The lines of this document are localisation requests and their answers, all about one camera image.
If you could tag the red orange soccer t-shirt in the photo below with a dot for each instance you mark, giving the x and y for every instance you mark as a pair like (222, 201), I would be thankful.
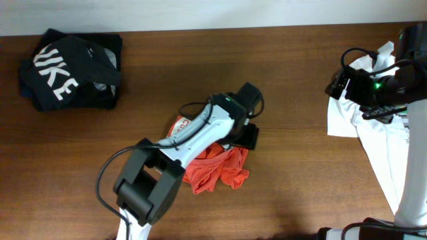
(217, 163)

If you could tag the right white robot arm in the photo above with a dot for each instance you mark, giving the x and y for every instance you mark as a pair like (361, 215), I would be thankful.
(381, 99)

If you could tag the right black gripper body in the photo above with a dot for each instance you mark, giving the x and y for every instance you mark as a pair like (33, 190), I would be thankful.
(371, 96)

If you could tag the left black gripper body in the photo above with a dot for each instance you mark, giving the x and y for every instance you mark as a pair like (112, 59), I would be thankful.
(245, 136)

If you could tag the black folded garment underneath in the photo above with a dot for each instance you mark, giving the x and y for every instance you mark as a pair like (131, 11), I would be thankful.
(106, 96)

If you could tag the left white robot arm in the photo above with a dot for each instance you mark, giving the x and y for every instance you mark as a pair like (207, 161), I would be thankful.
(151, 177)

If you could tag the white graphic t-shirt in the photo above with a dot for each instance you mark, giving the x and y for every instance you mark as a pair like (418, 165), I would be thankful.
(386, 145)

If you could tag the black Nike t-shirt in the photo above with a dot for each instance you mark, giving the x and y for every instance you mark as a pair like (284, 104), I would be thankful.
(63, 70)

